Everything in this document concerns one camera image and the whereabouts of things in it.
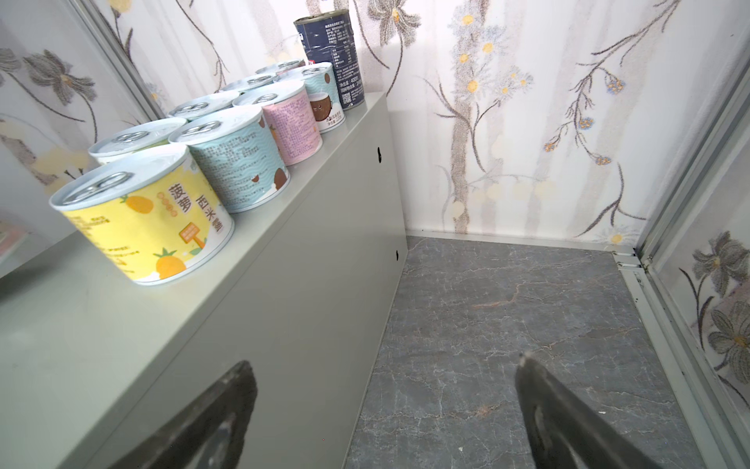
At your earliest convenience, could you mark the grey metal cabinet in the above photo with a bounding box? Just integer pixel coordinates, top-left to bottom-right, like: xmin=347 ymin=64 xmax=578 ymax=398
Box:
xmin=1 ymin=93 xmax=407 ymax=468

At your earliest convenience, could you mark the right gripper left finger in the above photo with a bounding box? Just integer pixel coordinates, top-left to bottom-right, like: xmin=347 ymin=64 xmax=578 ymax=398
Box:
xmin=112 ymin=361 xmax=258 ymax=468

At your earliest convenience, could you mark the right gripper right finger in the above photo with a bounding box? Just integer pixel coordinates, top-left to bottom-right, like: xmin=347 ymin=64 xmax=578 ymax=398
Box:
xmin=515 ymin=354 xmax=658 ymax=468

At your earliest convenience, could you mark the white lid can front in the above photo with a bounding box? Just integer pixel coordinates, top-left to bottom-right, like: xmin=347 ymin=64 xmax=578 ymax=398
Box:
xmin=222 ymin=73 xmax=279 ymax=93

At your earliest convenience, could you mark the pink label can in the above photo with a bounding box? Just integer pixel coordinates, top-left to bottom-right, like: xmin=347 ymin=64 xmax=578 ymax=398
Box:
xmin=256 ymin=59 xmax=307 ymax=75

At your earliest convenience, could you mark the dark blue tomato can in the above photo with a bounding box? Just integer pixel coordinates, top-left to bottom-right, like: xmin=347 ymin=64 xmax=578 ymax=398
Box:
xmin=294 ymin=9 xmax=365 ymax=111

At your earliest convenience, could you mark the yellow label can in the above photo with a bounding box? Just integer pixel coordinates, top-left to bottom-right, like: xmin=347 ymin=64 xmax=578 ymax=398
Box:
xmin=50 ymin=144 xmax=236 ymax=285

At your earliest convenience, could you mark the green label can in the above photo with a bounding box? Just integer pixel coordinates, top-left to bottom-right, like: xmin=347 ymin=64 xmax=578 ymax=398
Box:
xmin=88 ymin=117 xmax=188 ymax=164

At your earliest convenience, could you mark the teal label can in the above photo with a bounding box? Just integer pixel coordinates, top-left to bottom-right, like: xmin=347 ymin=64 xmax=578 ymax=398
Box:
xmin=280 ymin=62 xmax=346 ymax=134
xmin=168 ymin=91 xmax=240 ymax=121

